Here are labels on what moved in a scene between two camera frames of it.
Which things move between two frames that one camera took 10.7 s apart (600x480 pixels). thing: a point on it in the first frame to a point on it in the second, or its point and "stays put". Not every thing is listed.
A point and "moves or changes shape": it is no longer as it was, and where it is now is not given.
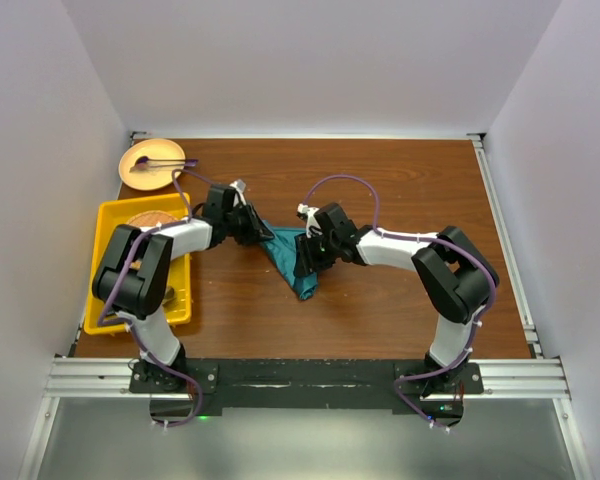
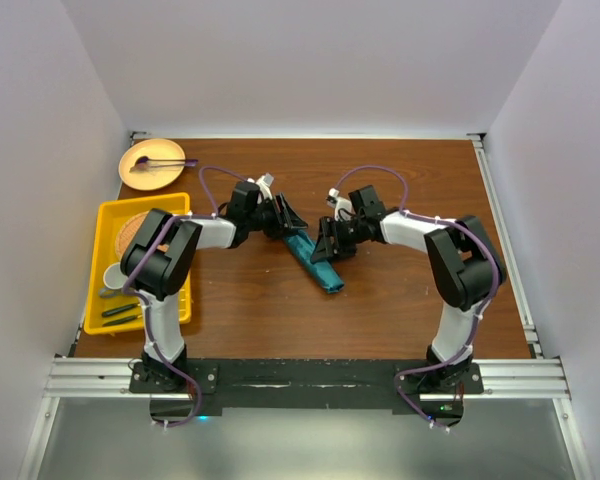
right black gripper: [306, 262] to [329, 227]
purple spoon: [188, 162] stays put
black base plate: [305, 387] stays put
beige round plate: [153, 148] stays put
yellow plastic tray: [113, 211] stays put
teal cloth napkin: [282, 249] moves or changes shape
